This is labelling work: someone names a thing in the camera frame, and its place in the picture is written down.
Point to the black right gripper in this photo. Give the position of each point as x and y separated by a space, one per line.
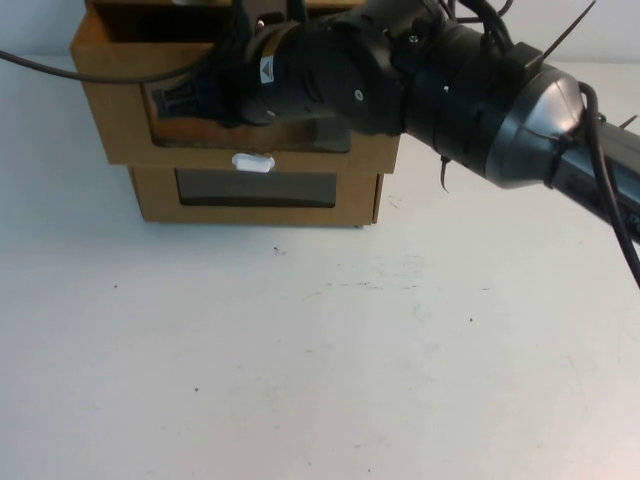
250 85

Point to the brown cardboard drawer with window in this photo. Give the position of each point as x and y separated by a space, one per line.
125 125

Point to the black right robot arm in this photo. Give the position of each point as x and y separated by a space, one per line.
450 100

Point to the brown cardboard box with window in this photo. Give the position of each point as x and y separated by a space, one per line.
160 210

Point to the brown cardboard drawer shell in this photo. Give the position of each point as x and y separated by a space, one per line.
125 3

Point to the black zip tie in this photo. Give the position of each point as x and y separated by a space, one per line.
531 59
444 172
555 160

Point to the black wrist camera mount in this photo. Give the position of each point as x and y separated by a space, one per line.
250 15

